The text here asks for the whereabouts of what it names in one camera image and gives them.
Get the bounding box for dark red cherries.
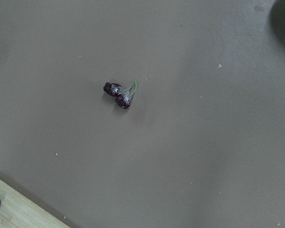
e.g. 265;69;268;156
103;81;138;109

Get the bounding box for wooden cutting board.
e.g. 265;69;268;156
0;180;68;228

